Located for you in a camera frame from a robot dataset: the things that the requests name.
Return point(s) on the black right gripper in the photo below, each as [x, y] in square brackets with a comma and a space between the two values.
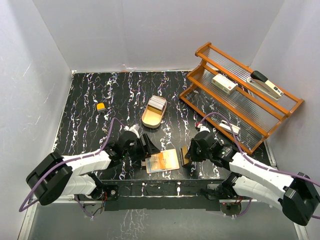
[191, 154]

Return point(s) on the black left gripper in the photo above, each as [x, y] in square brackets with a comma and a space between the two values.
[147, 149]

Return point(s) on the beige leather card holder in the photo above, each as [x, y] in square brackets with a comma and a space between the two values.
[166, 160]

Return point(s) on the orange card magnetic stripe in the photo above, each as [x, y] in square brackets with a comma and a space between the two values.
[183, 152]

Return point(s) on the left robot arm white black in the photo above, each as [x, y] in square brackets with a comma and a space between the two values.
[59, 175]

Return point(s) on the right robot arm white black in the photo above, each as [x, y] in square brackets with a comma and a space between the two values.
[295, 196]

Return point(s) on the beige oval card tray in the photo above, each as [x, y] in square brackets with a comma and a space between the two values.
[152, 117]

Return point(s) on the white card stack in tray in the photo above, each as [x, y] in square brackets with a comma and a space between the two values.
[157, 102]

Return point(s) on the orange wooden shelf rack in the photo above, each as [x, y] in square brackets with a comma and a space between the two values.
[257, 115]

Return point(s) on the orange yellow small block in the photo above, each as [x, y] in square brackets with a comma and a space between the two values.
[100, 107]

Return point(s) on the white staples box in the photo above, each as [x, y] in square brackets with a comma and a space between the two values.
[224, 83]

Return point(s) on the large black beige stapler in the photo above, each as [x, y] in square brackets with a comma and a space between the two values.
[261, 83]

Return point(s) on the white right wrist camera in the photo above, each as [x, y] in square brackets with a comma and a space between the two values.
[202, 128]

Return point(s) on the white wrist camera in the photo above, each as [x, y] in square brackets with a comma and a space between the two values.
[134, 128]
[202, 128]

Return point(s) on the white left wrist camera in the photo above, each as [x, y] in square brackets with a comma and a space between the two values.
[134, 128]

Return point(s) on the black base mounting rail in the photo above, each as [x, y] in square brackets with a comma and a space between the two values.
[174, 194]

